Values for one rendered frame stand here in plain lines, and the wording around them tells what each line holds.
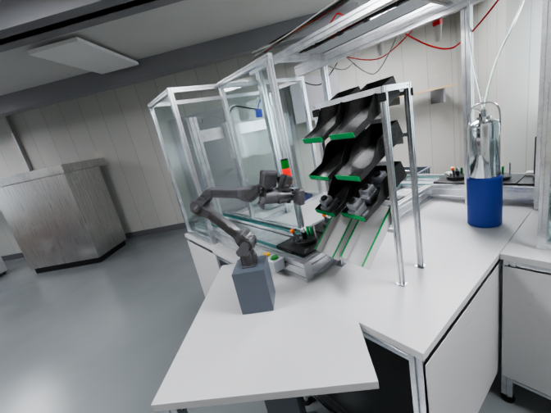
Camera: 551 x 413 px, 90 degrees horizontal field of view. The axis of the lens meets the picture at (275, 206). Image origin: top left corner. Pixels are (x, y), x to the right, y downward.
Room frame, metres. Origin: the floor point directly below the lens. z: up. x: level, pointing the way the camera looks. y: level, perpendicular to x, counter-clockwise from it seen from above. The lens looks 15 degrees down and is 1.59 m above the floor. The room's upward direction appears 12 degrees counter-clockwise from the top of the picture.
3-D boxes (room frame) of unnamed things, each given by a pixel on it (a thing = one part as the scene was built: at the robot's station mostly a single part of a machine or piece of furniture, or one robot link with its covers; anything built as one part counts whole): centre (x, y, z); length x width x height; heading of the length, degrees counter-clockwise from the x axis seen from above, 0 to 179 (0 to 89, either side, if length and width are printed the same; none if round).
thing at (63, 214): (5.18, 3.83, 0.88); 1.43 x 1.05 x 1.76; 83
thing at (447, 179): (1.97, -1.38, 1.01); 0.24 x 0.24 x 0.13; 35
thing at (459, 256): (1.68, -0.49, 0.85); 1.50 x 1.41 x 0.03; 35
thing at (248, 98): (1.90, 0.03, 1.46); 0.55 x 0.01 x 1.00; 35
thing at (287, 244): (1.43, -0.12, 0.96); 0.24 x 0.24 x 0.02; 35
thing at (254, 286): (1.11, 0.16, 0.96); 0.14 x 0.14 x 0.20; 83
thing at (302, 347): (1.10, 0.11, 0.84); 0.90 x 0.70 x 0.03; 173
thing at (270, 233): (1.69, 0.03, 0.91); 0.84 x 0.28 x 0.10; 35
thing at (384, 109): (1.20, -0.43, 1.26); 0.36 x 0.21 x 0.80; 35
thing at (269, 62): (1.67, -0.14, 1.46); 0.03 x 0.03 x 1.00; 35
